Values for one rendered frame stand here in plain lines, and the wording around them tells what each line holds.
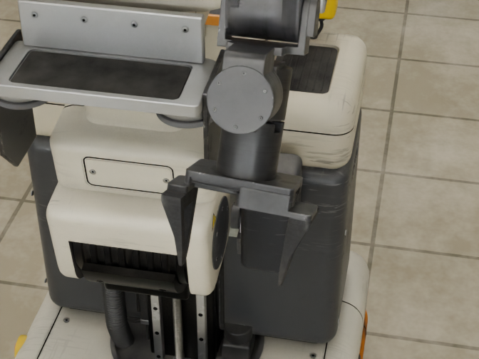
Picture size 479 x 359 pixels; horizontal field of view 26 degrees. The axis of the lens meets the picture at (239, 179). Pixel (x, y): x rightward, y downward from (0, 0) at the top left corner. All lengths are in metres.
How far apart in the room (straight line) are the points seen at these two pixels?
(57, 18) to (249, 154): 0.38
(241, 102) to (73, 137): 0.54
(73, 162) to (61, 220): 0.08
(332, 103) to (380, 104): 1.50
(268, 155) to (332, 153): 0.66
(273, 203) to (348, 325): 1.05
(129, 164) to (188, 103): 0.23
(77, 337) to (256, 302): 0.35
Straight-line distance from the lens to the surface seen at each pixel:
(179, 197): 0.96
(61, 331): 1.96
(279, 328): 1.86
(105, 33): 1.23
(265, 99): 0.86
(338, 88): 1.60
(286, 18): 0.92
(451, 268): 2.52
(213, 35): 1.58
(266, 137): 0.94
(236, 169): 0.94
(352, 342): 1.95
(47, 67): 1.23
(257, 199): 0.94
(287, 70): 0.94
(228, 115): 0.87
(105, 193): 1.40
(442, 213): 2.68
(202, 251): 1.37
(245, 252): 1.54
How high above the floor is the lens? 1.67
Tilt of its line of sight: 37 degrees down
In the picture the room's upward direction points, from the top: straight up
